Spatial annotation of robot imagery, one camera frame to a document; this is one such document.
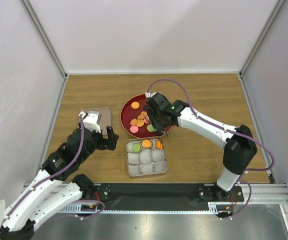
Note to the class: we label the pink sandwich cookie lower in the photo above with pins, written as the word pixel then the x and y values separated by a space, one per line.
pixel 134 129

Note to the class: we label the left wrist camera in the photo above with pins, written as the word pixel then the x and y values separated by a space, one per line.
pixel 92 126

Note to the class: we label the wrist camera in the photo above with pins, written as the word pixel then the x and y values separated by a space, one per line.
pixel 150 94
pixel 92 126

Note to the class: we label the red round tray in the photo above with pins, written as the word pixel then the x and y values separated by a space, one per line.
pixel 128 114

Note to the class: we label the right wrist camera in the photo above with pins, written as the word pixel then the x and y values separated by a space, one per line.
pixel 150 94

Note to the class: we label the metal tongs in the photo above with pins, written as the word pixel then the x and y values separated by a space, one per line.
pixel 163 131

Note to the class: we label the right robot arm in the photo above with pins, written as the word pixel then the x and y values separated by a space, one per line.
pixel 236 142

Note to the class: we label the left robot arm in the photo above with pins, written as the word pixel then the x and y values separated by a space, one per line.
pixel 34 206

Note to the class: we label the tin lid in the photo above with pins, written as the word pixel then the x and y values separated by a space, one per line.
pixel 106 117

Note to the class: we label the green sandwich cookie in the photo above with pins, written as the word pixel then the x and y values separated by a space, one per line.
pixel 136 148
pixel 150 128

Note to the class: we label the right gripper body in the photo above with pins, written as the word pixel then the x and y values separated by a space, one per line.
pixel 156 120

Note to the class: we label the orange fish cookie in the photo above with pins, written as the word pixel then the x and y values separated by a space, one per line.
pixel 157 143

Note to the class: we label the pink sandwich cookie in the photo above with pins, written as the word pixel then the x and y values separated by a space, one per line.
pixel 134 129
pixel 146 120

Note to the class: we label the square cookie tin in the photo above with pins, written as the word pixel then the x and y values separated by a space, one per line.
pixel 140 140

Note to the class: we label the orange leaf cookie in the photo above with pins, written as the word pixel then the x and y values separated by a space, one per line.
pixel 143 115

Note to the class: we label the orange round cookie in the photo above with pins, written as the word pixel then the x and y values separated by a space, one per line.
pixel 135 105
pixel 133 122

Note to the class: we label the pink sandwich cookie middle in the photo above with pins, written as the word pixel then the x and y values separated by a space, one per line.
pixel 146 120

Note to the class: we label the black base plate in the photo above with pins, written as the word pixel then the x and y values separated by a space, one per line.
pixel 164 197

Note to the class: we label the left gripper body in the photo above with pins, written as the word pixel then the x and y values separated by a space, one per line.
pixel 98 141

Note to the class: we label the tan round biscuit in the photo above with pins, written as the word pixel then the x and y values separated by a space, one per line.
pixel 146 143

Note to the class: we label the orange round cookie left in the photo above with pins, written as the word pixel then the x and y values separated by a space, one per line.
pixel 133 122

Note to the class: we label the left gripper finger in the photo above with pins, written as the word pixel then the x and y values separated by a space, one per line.
pixel 111 141
pixel 94 116

